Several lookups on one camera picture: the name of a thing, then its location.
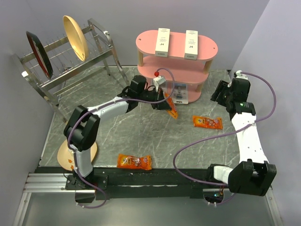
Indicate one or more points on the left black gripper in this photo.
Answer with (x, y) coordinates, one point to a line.
(159, 96)

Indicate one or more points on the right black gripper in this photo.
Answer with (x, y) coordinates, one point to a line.
(223, 87)

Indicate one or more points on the orange razor bag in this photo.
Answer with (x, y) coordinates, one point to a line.
(132, 162)
(208, 123)
(172, 108)

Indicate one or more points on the blue razor blister pack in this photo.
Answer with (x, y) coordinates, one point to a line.
(164, 87)
(180, 94)

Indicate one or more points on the pink three-tier shelf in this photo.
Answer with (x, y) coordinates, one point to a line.
(192, 73)

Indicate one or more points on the white razor box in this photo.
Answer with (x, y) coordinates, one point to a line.
(191, 45)
(162, 42)

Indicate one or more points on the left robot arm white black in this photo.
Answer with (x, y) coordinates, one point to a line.
(82, 127)

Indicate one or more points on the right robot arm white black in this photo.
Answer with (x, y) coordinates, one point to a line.
(254, 174)

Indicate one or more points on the orange razor bag front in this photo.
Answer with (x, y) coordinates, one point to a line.
(132, 162)

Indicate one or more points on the metal dish rack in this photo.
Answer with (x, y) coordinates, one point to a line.
(68, 71)

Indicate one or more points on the yellow wooden plate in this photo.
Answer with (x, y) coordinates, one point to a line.
(76, 38)

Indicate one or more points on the bird painted wooden plate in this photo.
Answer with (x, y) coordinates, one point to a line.
(65, 156)

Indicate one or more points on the black red plate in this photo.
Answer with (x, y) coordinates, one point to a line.
(40, 54)

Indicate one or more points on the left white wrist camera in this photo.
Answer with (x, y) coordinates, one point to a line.
(158, 80)

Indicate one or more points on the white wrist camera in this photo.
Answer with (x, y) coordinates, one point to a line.
(240, 74)
(158, 80)

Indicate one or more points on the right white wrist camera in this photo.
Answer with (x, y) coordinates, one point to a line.
(240, 74)

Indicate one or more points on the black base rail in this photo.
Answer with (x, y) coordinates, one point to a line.
(138, 183)

